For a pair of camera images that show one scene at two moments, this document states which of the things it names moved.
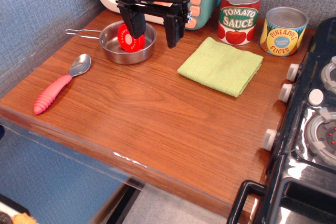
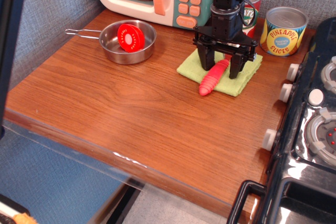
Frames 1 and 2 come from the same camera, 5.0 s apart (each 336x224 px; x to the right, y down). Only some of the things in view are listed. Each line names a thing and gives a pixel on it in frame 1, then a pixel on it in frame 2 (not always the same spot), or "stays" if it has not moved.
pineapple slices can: [283, 31] stays
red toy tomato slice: [127, 42] stays
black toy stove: [301, 187] stays
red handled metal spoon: [80, 63] -> [214, 76]
